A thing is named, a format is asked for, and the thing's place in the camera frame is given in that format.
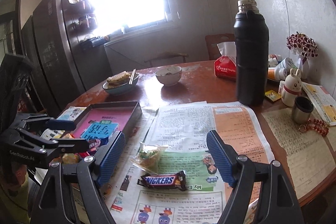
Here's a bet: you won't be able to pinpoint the clear cracker snack packet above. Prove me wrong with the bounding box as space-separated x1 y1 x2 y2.
130 142 167 173

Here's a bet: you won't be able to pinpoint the small wrapped candies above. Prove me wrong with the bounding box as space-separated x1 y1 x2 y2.
50 133 89 165

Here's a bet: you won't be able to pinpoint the dark grey refrigerator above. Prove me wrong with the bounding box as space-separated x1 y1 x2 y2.
22 0 112 117

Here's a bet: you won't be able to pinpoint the beige handwritten paper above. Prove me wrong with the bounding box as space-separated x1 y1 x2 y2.
262 108 335 199

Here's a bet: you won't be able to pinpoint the dark rectangular tray box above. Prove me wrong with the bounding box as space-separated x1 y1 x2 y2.
49 100 143 146

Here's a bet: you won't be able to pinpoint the pink blue booklet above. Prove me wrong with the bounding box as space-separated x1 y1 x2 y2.
71 107 132 155

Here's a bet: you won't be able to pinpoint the teal plate with food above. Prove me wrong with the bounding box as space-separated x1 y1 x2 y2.
102 71 139 96

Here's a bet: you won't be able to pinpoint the steel cup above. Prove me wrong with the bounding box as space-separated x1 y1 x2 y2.
291 96 314 124

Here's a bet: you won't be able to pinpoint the brown Snickers bar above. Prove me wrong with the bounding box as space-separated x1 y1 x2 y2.
137 170 187 191

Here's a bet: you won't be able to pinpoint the chopsticks on plate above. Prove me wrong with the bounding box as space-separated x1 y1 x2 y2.
128 68 136 85

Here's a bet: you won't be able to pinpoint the yellow small packet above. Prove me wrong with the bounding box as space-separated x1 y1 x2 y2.
265 90 281 102

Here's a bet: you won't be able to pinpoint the printed newspaper sheet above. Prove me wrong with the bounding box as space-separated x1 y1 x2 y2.
104 102 274 223

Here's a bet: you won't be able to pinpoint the white rabbit figurine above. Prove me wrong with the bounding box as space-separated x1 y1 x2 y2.
281 68 302 107

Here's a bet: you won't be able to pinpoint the white orange medicine bottle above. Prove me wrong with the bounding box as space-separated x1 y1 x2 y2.
267 57 295 81

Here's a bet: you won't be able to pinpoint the white ceramic bowl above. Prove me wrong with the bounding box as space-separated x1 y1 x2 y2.
155 66 182 86

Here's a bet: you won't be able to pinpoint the red tissue pack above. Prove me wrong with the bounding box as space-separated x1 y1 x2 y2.
214 42 236 80

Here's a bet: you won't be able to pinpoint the red white flower bouquet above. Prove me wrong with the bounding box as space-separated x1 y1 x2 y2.
286 32 318 59

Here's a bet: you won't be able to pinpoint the wooden chair back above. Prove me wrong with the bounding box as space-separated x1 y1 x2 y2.
205 34 235 60

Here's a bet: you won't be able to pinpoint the black thermos bottle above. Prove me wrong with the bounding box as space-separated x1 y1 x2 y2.
234 0 269 106

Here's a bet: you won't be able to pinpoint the red bead bracelet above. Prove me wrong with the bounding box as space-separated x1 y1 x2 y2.
298 118 330 138

